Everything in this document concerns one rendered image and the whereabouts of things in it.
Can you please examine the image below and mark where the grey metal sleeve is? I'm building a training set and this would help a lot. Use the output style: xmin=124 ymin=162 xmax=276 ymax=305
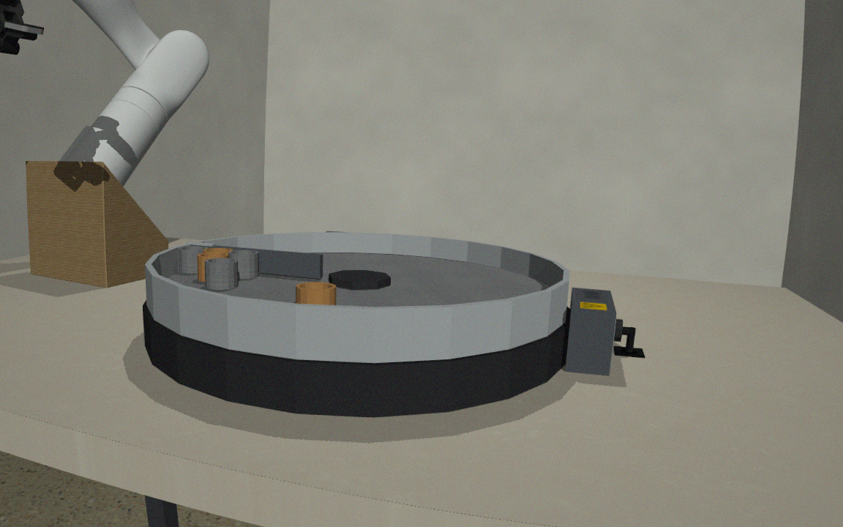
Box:
xmin=205 ymin=258 xmax=239 ymax=290
xmin=228 ymin=250 xmax=259 ymax=279
xmin=179 ymin=246 xmax=208 ymax=274

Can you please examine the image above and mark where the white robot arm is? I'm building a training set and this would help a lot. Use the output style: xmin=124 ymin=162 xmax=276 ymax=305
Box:
xmin=59 ymin=0 xmax=209 ymax=186

